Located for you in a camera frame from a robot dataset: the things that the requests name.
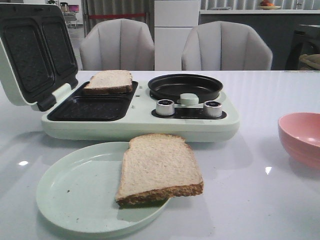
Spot mint green round plate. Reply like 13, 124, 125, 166
36, 142, 169, 239

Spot black round frying pan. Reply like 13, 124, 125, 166
147, 73, 223, 104

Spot right grey upholstered chair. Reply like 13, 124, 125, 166
181, 21, 273, 71

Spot dark grey counter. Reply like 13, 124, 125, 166
191, 10, 320, 71

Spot left grey upholstered chair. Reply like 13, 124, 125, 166
79, 18, 155, 71

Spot white cabinet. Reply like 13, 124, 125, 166
154, 0, 201, 71

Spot grey upholstered chair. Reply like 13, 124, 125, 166
79, 18, 155, 71
181, 21, 273, 71

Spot silver control knob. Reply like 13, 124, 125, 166
203, 100, 223, 118
155, 99, 175, 116

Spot right silver control knob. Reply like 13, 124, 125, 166
203, 100, 223, 118

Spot fruit plate on counter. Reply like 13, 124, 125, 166
258, 0, 281, 10

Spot mint green sandwich maker lid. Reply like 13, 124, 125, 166
0, 3, 78, 112

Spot bread slice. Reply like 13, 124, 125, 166
83, 70, 133, 95
115, 133, 204, 206

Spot left silver control knob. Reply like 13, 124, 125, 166
155, 99, 175, 116

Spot mint green breakfast maker base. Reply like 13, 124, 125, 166
41, 81, 240, 142

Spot pink bowl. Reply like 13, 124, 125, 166
278, 112, 320, 169

